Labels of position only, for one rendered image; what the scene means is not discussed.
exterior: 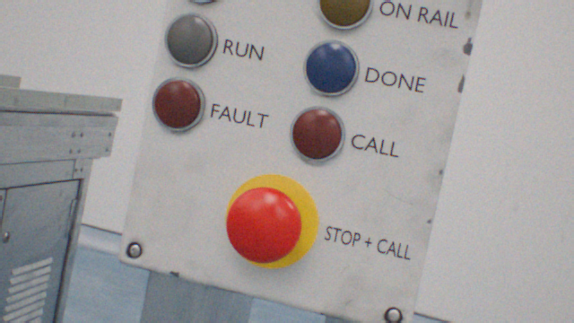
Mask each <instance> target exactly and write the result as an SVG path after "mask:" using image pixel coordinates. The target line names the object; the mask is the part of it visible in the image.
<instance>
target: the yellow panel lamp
mask: <svg viewBox="0 0 574 323"><path fill-rule="evenodd" d="M319 5H320V10H321V12H322V14H323V15H324V16H325V18H326V19H327V20H328V21H330V22H331V23H333V24H336V25H339V26H350V25H353V24H355V23H356V22H358V21H360V20H362V19H363V18H364V16H365V15H366V14H367V12H368V10H369V8H370V0H319Z"/></svg>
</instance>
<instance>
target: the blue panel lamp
mask: <svg viewBox="0 0 574 323"><path fill-rule="evenodd" d="M355 68H356V67H355V60H354V57H353V55H352V53H351V52H350V50H349V49H348V48H346V47H345V46H343V45H341V44H338V43H332V42H331V43H325V44H322V45H320V46H318V47H316V48H315V49H314V50H313V51H312V52H311V53H310V55H309V57H308V61H307V66H306V72H307V76H308V79H309V81H310V83H311V84H312V85H313V86H314V87H315V88H316V89H318V90H320V91H322V92H329V93H332V92H339V91H341V90H343V89H345V88H346V87H347V86H348V85H349V84H350V83H351V82H352V79H353V77H354V75H355Z"/></svg>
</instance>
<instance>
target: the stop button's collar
mask: <svg viewBox="0 0 574 323"><path fill-rule="evenodd" d="M261 187H268V188H275V189H278V190H280V191H282V192H283V193H285V194H286V195H287V196H289V197H290V199H291V200H292V201H293V202H294V204H295V205H296V207H297V209H299V211H300V216H301V221H302V229H301V235H300V240H299V242H298V244H296V246H295V247H294V249H293V250H292V251H291V252H290V253H289V254H288V255H287V256H286V257H284V258H282V259H280V260H278V261H275V262H272V263H256V262H253V261H250V260H247V259H246V258H245V259H246V260H247V261H248V262H250V263H251V264H253V265H256V266H261V267H266V268H280V267H285V266H289V265H291V264H293V263H295V262H296V261H299V260H301V259H302V258H303V257H304V256H305V255H306V254H307V253H308V252H309V250H310V249H311V248H312V246H313V244H314V242H315V240H316V237H317V232H318V225H319V222H318V212H317V207H316V203H315V201H314V199H313V197H312V196H311V194H310V193H309V192H308V191H307V189H305V187H304V186H302V185H301V184H300V183H299V182H297V181H296V180H294V179H291V178H289V177H285V176H283V175H277V174H265V175H261V176H256V177H254V178H253V179H249V180H248V181H246V182H245V183H243V184H242V185H241V186H240V187H239V188H238V189H237V190H236V191H235V193H234V194H233V195H232V197H231V198H230V200H229V202H228V205H227V209H226V214H225V222H226V216H227V213H228V210H229V208H230V206H232V203H233V202H234V200H235V199H236V198H237V197H238V196H239V195H241V194H242V193H244V192H245V191H248V190H250V189H252V188H261ZM328 228H331V229H332V230H333V227H332V226H328V227H326V232H327V234H328V236H329V237H328V239H326V236H325V240H326V241H328V240H331V233H329V232H328ZM334 229H336V235H335V242H336V237H337V233H338V230H339V231H341V230H342V229H340V228H335V227H334ZM346 232H349V233H350V235H351V238H350V241H349V242H348V243H344V241H343V235H344V233H346ZM356 234H358V235H359V238H358V239H357V240H356V239H355V235H356ZM360 237H361V235H360V234H359V233H358V232H355V233H354V236H353V242H352V247H353V244H354V242H355V241H359V240H360ZM351 240H352V234H351V232H350V231H344V232H343V234H342V239H341V241H342V243H343V244H344V245H348V244H349V243H351ZM381 241H384V242H386V243H387V241H386V240H381ZM381 241H379V242H378V245H379V243H380V242H381ZM392 245H394V249H390V248H391V246H392ZM388 251H393V252H394V254H395V256H396V248H395V242H394V241H392V243H391V245H390V247H389V249H388V250H387V253H388ZM378 252H379V253H381V254H384V253H385V252H386V251H383V252H382V251H380V250H379V248H378ZM387 253H386V254H387Z"/></svg>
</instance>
